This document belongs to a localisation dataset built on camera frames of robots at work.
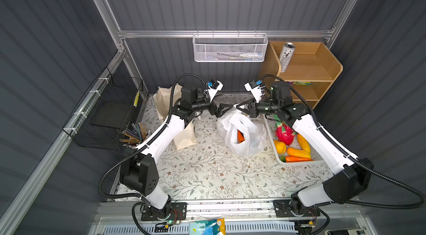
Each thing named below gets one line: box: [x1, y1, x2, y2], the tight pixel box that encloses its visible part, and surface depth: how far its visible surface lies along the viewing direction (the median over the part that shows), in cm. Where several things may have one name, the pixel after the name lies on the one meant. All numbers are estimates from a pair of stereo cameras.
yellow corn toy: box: [286, 147, 312, 160], surface depth 88 cm
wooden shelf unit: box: [260, 41, 344, 110], surface depth 90 cm
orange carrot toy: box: [285, 155, 314, 163], surface depth 86 cm
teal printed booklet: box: [189, 218, 226, 235], surface depth 71 cm
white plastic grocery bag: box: [216, 104, 267, 157], surface depth 79 cm
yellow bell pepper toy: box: [274, 139, 287, 155], surface depth 89 cm
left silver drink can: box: [279, 42, 296, 73], surface depth 80 cm
